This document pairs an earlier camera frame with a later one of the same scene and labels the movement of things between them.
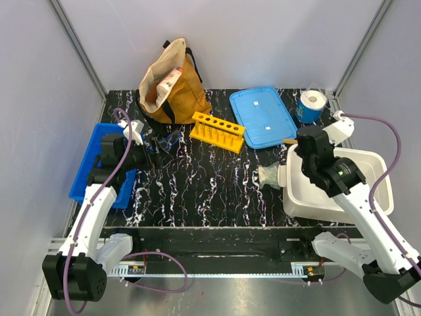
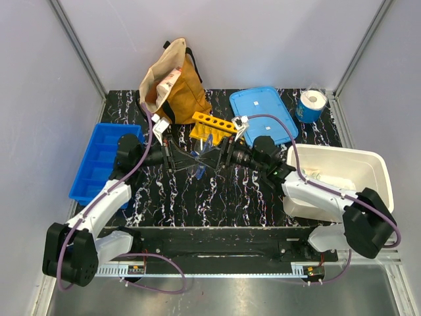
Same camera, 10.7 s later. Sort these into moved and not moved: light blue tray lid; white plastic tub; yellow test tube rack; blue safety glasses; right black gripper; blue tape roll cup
Moved: right black gripper; blue safety glasses
Not moved: blue tape roll cup; yellow test tube rack; light blue tray lid; white plastic tub
